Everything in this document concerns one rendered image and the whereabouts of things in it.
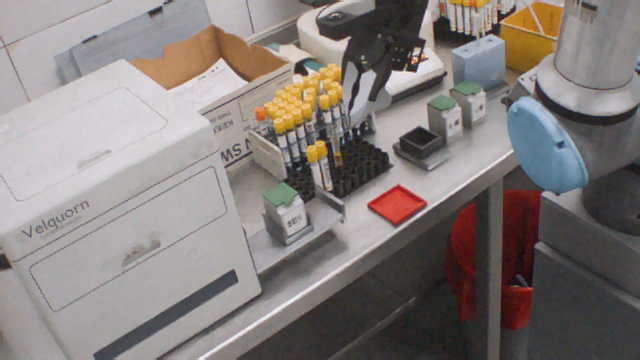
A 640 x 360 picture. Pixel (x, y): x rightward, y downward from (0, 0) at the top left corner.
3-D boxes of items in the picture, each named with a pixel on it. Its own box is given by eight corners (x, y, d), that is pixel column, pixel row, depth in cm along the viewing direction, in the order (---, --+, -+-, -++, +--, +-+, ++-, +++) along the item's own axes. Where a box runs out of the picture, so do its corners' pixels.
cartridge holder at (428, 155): (428, 171, 116) (427, 154, 114) (392, 151, 122) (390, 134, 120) (451, 156, 118) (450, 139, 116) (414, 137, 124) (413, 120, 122)
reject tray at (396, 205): (395, 226, 106) (395, 222, 106) (367, 207, 111) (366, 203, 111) (427, 204, 109) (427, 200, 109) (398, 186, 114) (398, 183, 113)
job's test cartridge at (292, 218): (287, 244, 101) (279, 210, 97) (269, 229, 104) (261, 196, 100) (310, 230, 103) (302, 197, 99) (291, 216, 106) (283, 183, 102)
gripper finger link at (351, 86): (373, 127, 105) (391, 69, 102) (345, 125, 101) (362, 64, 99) (360, 120, 107) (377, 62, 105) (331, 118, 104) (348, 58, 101)
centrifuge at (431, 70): (362, 117, 132) (354, 60, 125) (293, 63, 154) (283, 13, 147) (462, 74, 139) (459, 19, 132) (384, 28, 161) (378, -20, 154)
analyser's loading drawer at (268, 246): (235, 294, 97) (226, 268, 94) (212, 271, 102) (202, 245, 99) (347, 223, 106) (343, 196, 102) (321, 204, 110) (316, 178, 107)
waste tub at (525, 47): (555, 85, 131) (556, 39, 125) (499, 66, 140) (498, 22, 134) (589, 58, 137) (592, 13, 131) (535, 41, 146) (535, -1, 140)
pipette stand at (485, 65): (471, 107, 129) (469, 61, 123) (449, 93, 134) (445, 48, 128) (511, 89, 132) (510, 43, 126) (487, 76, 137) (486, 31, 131)
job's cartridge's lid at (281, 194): (280, 211, 97) (279, 208, 97) (261, 197, 101) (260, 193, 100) (302, 198, 99) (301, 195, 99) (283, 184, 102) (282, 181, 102)
